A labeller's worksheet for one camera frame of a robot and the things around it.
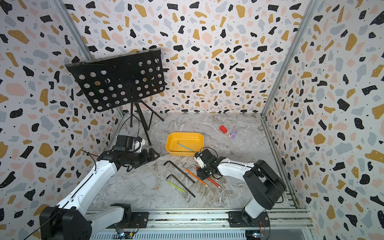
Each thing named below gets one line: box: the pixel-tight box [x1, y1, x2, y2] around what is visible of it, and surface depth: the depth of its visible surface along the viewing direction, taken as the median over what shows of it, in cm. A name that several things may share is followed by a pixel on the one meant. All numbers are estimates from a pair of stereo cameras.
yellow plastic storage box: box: [165, 132, 204, 157], surface depth 106 cm
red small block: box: [219, 125, 228, 134], surface depth 113 cm
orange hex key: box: [182, 163, 210, 188], surface depth 90 cm
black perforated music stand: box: [64, 48, 166, 146], surface depth 77 cm
